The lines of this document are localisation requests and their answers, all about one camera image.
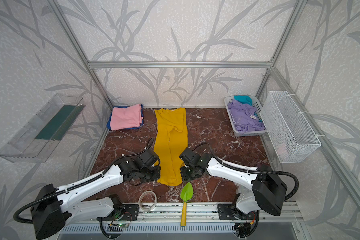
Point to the white wire mesh basket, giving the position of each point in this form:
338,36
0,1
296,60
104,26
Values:
291,135

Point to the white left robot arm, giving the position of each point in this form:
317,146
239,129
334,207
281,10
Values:
58,207

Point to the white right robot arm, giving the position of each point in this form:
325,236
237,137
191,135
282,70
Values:
259,188

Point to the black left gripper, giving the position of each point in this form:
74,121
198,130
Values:
154,174

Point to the yellow printed t-shirt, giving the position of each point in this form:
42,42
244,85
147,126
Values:
171,141

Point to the purple t-shirt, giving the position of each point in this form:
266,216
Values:
244,117

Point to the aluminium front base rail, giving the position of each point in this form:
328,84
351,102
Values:
171,213

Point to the green toy trowel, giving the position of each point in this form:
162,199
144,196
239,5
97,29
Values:
186,195

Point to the grey plastic laundry basket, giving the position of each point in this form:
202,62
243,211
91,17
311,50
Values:
258,106

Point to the clear tape roll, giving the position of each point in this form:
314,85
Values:
147,201

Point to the clear plastic wall shelf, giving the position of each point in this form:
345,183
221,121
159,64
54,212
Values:
24,148

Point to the blue folded t-shirt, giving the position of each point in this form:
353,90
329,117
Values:
108,121

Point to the aluminium frame profile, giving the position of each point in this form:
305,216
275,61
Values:
349,181

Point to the teal t-shirt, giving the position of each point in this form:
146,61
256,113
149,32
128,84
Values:
244,99

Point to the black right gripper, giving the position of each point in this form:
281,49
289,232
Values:
185,172

